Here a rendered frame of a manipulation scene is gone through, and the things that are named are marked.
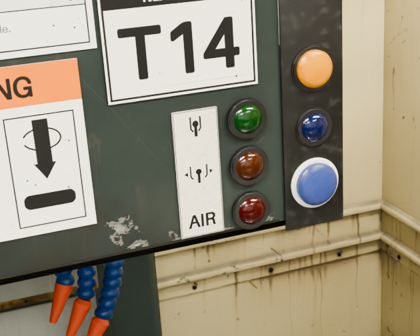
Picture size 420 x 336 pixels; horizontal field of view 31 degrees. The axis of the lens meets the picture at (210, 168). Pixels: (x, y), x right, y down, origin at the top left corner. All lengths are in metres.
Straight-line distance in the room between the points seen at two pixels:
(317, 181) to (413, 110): 1.19
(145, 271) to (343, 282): 0.75
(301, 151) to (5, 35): 0.21
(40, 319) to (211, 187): 0.77
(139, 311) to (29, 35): 0.91
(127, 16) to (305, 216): 0.19
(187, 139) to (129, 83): 0.05
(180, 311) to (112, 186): 1.29
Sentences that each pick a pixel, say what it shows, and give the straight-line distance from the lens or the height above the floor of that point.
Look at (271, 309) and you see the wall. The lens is 1.85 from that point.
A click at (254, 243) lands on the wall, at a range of 1.75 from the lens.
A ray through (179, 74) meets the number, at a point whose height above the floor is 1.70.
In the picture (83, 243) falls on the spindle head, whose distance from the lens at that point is 0.49.
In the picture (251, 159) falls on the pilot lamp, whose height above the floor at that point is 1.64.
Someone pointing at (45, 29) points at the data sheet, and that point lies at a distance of 0.45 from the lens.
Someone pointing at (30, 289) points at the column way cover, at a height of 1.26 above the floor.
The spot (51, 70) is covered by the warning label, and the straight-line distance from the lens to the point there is 0.45.
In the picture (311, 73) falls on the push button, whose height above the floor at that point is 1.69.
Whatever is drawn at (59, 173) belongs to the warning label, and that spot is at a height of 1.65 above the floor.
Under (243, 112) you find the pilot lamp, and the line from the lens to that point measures 0.48.
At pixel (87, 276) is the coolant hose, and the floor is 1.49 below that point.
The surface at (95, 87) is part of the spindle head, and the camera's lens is 0.46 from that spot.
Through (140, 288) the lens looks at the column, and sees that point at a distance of 1.29.
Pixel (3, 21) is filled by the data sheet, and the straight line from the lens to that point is 0.44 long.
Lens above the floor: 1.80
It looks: 19 degrees down
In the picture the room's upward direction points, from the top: 4 degrees counter-clockwise
